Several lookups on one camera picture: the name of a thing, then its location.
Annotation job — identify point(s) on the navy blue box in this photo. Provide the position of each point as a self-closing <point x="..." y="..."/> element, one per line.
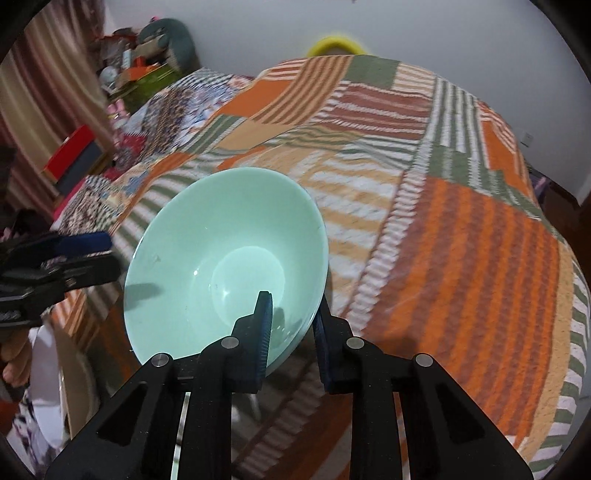
<point x="83" y="168"/>

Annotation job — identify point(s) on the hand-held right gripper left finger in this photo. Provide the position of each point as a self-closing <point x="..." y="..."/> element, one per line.
<point x="264" y="337"/>

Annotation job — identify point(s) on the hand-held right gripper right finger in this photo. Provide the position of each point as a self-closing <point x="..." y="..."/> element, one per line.
<point x="322" y="350"/>

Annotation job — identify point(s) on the striped brown curtain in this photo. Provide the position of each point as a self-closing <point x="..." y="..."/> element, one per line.
<point x="46" y="92"/>

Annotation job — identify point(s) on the green box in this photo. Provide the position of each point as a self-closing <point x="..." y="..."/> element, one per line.
<point x="154" y="87"/>

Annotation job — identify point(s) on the red box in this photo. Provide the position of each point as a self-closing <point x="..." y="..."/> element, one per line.
<point x="69" y="150"/>

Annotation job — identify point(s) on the small mint green bowl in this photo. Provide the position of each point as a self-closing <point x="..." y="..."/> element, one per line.
<point x="207" y="240"/>

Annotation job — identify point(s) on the white wall outlet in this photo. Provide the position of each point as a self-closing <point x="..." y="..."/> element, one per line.
<point x="525" y="138"/>

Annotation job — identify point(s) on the striped orange patchwork blanket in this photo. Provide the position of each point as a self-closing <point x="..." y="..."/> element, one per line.
<point x="438" y="230"/>

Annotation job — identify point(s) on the pink bunny toy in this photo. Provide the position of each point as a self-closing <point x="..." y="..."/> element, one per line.
<point x="117" y="117"/>

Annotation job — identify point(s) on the person's left hand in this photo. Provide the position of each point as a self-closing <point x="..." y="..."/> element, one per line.
<point x="16" y="360"/>

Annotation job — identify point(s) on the dark green plush toy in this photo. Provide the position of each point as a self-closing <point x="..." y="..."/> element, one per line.
<point x="175" y="41"/>

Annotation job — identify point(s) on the orange box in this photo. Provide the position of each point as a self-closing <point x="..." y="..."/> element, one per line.
<point x="138" y="74"/>

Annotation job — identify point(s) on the multicolour patterned quilt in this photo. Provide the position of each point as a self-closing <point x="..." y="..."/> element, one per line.
<point x="184" y="106"/>

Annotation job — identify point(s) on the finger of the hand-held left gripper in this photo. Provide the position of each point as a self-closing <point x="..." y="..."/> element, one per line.
<point x="92" y="272"/>
<point x="87" y="242"/>

